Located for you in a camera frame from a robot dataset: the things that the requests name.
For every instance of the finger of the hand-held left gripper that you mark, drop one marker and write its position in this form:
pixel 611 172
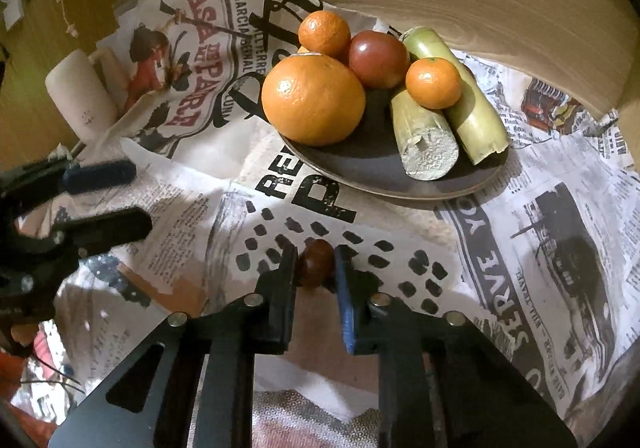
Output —
pixel 100 176
pixel 100 228

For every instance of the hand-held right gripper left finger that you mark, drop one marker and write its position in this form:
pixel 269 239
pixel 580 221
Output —
pixel 287 278

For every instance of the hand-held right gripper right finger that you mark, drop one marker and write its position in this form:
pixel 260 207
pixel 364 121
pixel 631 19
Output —
pixel 345 298

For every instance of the small dark red jujube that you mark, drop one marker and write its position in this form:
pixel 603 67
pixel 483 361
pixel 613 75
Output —
pixel 316 262

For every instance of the dark round plate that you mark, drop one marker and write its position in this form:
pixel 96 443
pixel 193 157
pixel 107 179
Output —
pixel 360 163

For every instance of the green sugarcane piece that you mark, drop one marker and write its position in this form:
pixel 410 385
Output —
pixel 475 123
pixel 425 138

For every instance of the large orange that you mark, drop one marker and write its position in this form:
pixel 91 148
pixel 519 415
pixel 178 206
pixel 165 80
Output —
pixel 324 33
pixel 313 98

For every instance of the red tomato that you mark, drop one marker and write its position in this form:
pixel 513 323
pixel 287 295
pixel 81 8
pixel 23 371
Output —
pixel 378 58

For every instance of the white paper roll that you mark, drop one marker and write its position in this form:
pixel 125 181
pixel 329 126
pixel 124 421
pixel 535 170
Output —
pixel 80 93

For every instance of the orange cloth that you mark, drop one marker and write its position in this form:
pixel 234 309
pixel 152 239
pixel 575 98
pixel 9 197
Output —
pixel 15 373

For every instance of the newspaper print cloth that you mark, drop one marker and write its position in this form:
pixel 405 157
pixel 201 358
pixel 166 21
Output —
pixel 210 178

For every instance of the white hanging tag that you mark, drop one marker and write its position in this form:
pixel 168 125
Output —
pixel 12 11

